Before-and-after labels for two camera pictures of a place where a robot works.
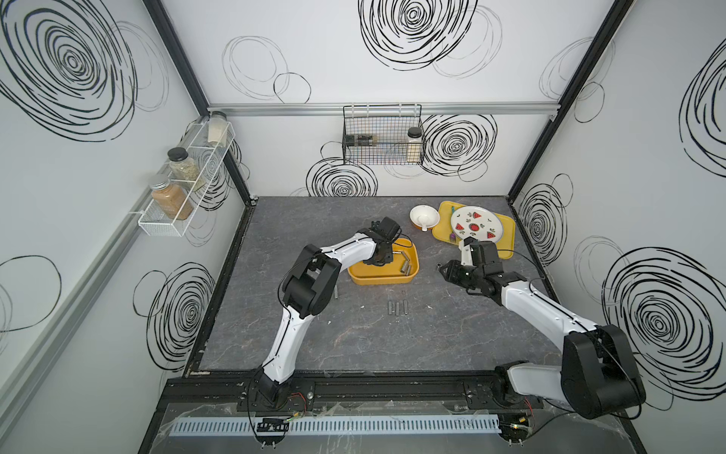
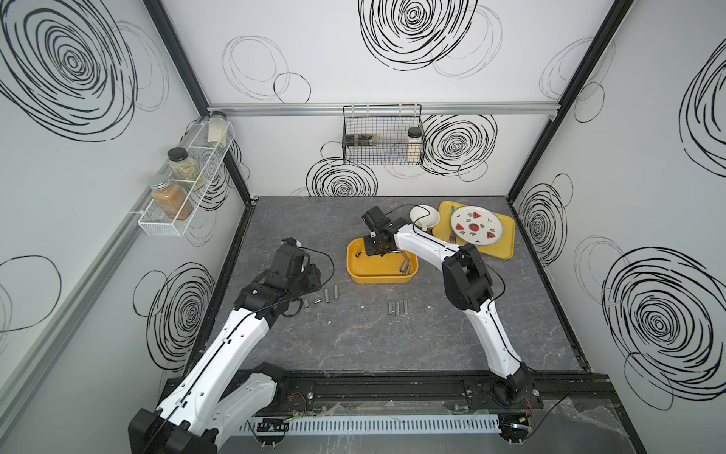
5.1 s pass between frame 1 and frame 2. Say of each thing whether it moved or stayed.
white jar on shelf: stayed
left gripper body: moved
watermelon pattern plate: stayed
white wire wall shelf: stayed
